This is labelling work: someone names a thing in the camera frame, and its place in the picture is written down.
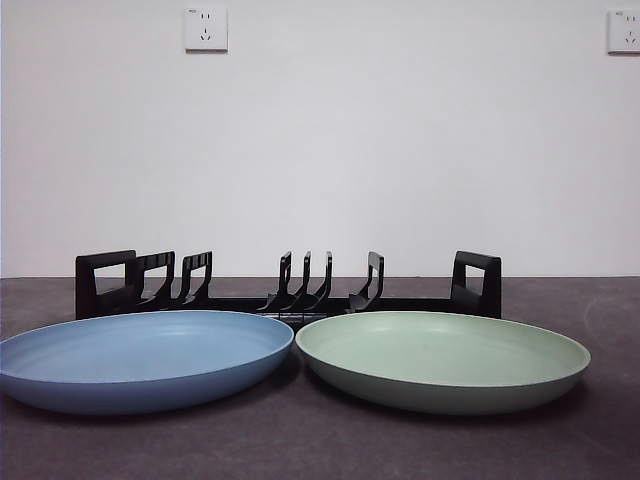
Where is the green round plate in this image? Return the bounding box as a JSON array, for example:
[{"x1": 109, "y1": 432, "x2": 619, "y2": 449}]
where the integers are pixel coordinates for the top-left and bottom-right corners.
[{"x1": 294, "y1": 309, "x2": 592, "y2": 417}]

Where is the blue round plate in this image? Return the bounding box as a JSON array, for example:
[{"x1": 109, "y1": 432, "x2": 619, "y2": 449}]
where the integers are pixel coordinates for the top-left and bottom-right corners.
[{"x1": 0, "y1": 309, "x2": 296, "y2": 417}]

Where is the black plate rack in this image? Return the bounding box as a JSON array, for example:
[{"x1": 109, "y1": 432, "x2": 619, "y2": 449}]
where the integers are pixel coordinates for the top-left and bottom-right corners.
[{"x1": 74, "y1": 249, "x2": 503, "y2": 322}]

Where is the white wall socket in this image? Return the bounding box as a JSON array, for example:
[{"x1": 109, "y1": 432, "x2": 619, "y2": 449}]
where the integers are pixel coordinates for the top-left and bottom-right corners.
[
  {"x1": 606, "y1": 8, "x2": 640, "y2": 56},
  {"x1": 184, "y1": 4, "x2": 230, "y2": 55}
]

